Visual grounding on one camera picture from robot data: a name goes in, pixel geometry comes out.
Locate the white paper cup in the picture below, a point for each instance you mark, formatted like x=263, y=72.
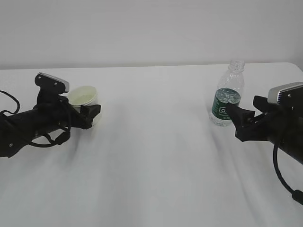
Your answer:
x=84, y=95

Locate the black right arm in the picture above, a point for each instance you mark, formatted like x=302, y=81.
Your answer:
x=276, y=123

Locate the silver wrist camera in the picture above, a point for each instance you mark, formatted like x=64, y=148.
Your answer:
x=52, y=83
x=287, y=95

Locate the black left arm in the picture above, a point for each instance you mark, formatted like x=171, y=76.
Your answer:
x=48, y=124

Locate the clear green-label water bottle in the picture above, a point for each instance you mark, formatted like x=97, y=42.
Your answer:
x=229, y=90

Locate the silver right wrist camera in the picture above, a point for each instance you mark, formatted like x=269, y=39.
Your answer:
x=287, y=95

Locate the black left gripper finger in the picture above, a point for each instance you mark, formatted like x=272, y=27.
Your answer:
x=62, y=100
x=89, y=112

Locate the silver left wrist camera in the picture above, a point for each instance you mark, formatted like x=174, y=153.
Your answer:
x=52, y=83

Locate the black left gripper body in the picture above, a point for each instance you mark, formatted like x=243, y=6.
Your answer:
x=63, y=115

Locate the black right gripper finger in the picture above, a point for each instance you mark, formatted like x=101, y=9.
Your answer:
x=261, y=104
x=240, y=117

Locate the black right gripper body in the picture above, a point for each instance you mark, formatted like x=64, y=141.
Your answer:
x=284, y=125

